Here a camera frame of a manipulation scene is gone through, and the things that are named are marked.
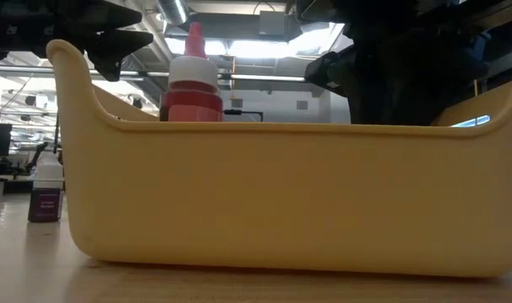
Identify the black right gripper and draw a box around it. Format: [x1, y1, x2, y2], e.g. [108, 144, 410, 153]
[304, 16, 491, 126]

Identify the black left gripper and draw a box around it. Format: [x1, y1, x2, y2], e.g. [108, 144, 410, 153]
[0, 0, 155, 82]

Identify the large pink-capped dye bottle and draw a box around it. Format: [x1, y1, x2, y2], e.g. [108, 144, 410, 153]
[158, 21, 225, 123]

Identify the small grape purple dye bottle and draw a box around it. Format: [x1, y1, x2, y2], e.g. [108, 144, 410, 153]
[27, 151, 66, 224]

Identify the ceiling strip light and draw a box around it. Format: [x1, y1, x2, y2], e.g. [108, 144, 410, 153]
[229, 73, 307, 83]

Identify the grey ceiling box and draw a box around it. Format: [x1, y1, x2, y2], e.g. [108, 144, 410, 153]
[259, 10, 287, 37]

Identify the yellow plastic bin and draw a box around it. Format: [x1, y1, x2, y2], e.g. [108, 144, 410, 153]
[45, 38, 512, 279]

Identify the silver round ceiling duct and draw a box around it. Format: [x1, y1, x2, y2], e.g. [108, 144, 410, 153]
[154, 0, 190, 26]

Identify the black aluminium table frame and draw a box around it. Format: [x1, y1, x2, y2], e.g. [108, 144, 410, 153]
[222, 109, 264, 123]

